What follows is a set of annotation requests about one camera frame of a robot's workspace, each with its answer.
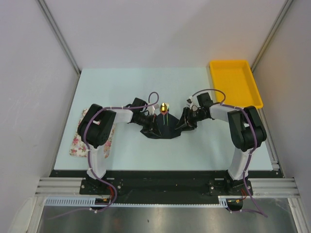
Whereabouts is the yellow plastic bin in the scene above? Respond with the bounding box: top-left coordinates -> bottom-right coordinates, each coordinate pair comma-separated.
209,60 -> 263,109

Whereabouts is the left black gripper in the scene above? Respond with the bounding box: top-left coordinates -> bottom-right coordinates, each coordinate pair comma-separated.
134,113 -> 161,137

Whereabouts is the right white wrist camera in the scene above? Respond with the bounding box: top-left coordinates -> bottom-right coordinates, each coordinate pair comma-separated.
186,96 -> 198,111

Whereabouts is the floral pattern tray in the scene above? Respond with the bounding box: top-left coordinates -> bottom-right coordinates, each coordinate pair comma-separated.
69,107 -> 116,159

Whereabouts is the iridescent rainbow fork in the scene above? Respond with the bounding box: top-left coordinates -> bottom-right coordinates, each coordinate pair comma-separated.
166,103 -> 170,125

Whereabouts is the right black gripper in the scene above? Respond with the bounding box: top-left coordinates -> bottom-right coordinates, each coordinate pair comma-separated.
174,107 -> 207,132

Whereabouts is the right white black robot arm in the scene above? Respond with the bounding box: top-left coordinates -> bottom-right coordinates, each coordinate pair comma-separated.
176,92 -> 267,195

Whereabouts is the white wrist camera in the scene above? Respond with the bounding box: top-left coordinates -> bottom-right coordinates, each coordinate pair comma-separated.
186,96 -> 198,111
147,104 -> 158,115

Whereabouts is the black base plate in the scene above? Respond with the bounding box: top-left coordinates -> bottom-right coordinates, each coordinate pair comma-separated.
49,169 -> 284,205

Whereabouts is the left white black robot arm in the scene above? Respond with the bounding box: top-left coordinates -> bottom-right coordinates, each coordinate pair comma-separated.
77,98 -> 161,194

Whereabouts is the aluminium frame rail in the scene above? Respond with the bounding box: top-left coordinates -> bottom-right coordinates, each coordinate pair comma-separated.
35,177 -> 82,197

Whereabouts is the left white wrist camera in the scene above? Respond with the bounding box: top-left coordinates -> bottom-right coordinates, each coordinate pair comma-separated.
147,104 -> 158,115

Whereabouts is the white slotted cable duct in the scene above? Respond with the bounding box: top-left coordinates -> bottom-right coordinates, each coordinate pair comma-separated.
45,197 -> 96,206

